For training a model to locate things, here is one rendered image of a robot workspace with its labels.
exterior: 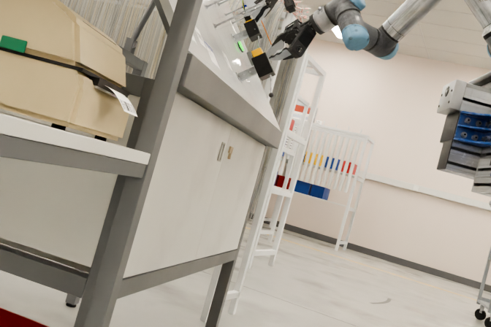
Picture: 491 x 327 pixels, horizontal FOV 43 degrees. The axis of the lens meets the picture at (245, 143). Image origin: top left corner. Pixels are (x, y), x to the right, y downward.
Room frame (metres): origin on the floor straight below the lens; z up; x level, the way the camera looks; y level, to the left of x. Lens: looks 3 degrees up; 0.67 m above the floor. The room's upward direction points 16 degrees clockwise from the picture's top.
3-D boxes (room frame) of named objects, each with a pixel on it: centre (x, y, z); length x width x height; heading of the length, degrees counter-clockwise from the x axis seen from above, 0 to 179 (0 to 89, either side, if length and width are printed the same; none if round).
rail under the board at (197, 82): (1.75, 0.04, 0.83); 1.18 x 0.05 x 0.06; 167
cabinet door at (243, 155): (2.02, -0.01, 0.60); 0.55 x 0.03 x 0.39; 167
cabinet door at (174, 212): (1.49, 0.12, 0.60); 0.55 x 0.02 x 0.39; 167
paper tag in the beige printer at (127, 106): (0.95, 0.20, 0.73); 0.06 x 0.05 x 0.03; 170
